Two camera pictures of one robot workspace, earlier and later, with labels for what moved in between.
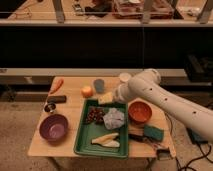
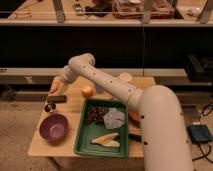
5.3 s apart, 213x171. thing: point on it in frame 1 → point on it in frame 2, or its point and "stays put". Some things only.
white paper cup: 125,76 stays put
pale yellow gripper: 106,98 → 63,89
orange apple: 87,92 stays put
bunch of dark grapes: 95,114 stays put
